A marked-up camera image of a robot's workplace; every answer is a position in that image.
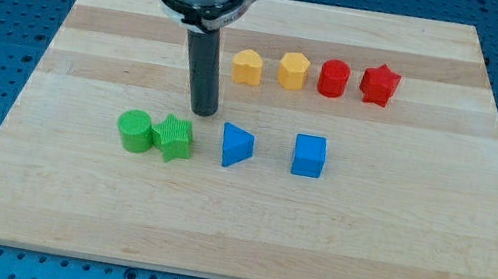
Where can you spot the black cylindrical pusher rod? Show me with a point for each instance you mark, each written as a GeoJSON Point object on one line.
{"type": "Point", "coordinates": [203, 52]}

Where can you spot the yellow heart block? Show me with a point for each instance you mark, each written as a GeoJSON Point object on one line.
{"type": "Point", "coordinates": [247, 68]}

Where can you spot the yellow hexagon block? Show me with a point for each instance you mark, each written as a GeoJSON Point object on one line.
{"type": "Point", "coordinates": [293, 71]}

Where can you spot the green star block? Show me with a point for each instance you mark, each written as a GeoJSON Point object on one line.
{"type": "Point", "coordinates": [173, 137]}

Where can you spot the green cylinder block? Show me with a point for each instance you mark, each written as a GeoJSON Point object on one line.
{"type": "Point", "coordinates": [135, 131]}

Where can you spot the blue triangle block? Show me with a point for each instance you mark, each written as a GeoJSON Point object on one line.
{"type": "Point", "coordinates": [237, 145]}

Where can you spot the red cylinder block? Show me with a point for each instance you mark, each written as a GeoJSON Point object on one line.
{"type": "Point", "coordinates": [333, 78]}

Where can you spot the blue cube block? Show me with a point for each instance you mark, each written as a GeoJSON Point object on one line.
{"type": "Point", "coordinates": [309, 155]}

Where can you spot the red star block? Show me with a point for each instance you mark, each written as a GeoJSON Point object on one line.
{"type": "Point", "coordinates": [379, 84]}

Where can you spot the light wooden board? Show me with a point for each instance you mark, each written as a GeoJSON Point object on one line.
{"type": "Point", "coordinates": [407, 191]}

